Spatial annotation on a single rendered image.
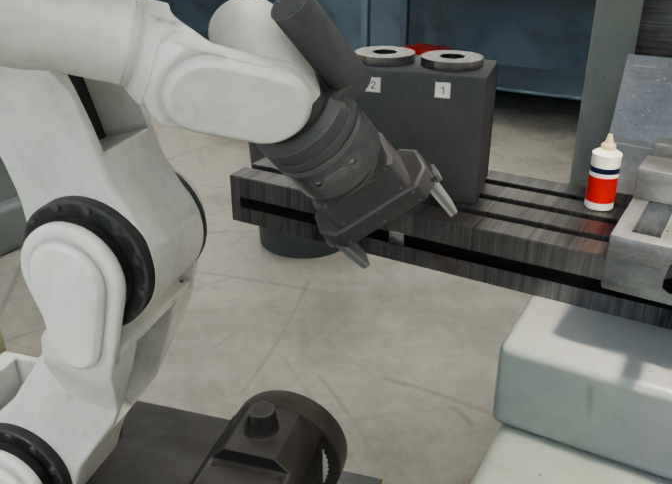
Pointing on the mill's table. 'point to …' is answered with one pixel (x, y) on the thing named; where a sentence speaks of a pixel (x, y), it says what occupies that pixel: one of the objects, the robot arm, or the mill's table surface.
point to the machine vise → (641, 246)
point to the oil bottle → (603, 176)
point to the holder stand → (435, 110)
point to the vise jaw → (654, 180)
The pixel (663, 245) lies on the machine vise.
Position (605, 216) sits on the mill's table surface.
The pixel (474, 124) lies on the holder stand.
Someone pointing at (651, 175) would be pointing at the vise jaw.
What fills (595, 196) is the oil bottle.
